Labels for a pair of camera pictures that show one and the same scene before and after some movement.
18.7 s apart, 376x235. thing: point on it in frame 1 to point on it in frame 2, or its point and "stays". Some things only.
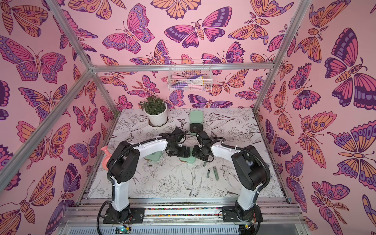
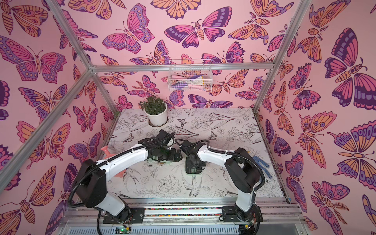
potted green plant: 155,107 stays
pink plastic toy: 108,155 stays
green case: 196,119 to 193,173
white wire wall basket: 193,75 stays
